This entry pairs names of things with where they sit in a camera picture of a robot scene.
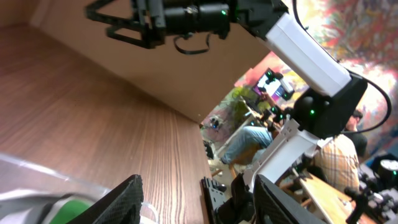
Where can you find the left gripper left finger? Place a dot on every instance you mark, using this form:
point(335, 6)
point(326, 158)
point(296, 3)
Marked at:
point(122, 205)

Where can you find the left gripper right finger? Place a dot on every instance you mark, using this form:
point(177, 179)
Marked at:
point(272, 205)

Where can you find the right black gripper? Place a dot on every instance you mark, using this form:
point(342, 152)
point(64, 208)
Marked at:
point(180, 20)

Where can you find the white printed t-shirt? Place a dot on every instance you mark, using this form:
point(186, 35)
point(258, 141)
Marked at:
point(26, 206)

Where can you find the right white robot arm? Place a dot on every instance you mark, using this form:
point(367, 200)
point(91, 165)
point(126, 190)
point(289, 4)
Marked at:
point(320, 113)

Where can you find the seated person in jeans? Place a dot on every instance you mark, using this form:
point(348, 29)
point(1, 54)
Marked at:
point(250, 137)

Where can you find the background wooden table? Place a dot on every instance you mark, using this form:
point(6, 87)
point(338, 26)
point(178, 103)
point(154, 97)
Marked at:
point(324, 201)

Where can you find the person in plaid shirt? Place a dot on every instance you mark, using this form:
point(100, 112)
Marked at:
point(339, 159)

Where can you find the clear plastic storage bin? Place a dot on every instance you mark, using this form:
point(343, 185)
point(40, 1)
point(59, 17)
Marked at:
point(17, 173)

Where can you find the background computer monitor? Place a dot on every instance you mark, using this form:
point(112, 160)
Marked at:
point(275, 85)

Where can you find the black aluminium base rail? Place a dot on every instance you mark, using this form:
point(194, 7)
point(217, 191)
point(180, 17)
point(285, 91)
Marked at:
point(214, 195)

